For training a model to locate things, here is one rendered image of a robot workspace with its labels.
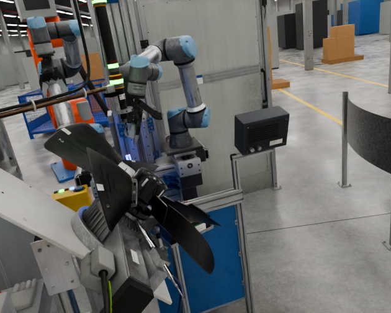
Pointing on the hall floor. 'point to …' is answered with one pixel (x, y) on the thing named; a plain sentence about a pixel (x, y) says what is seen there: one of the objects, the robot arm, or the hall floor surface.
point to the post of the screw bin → (180, 277)
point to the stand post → (62, 300)
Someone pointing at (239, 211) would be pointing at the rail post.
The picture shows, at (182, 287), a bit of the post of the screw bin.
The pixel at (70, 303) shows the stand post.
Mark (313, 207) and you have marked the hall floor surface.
